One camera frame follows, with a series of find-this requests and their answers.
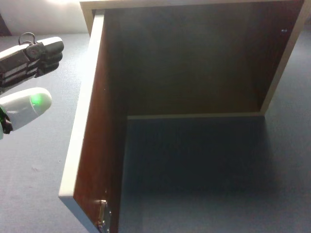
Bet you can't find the metal cabinet hinge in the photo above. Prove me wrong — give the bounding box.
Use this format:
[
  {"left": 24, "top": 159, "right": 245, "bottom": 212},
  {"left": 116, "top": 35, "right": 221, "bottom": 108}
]
[{"left": 96, "top": 199, "right": 112, "bottom": 233}]

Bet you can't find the thin black cable loop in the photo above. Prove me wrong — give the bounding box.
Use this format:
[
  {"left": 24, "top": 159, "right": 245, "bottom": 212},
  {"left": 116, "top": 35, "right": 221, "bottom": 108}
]
[{"left": 18, "top": 32, "right": 37, "bottom": 46}]

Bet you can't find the wooden cabinet body brown inside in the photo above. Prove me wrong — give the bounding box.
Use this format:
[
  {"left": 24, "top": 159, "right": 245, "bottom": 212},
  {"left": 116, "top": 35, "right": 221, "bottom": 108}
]
[{"left": 79, "top": 0, "right": 306, "bottom": 233}]

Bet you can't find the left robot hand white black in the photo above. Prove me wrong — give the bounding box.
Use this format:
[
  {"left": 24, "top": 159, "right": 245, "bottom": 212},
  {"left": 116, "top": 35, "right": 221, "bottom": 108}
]
[{"left": 0, "top": 36, "right": 65, "bottom": 89}]

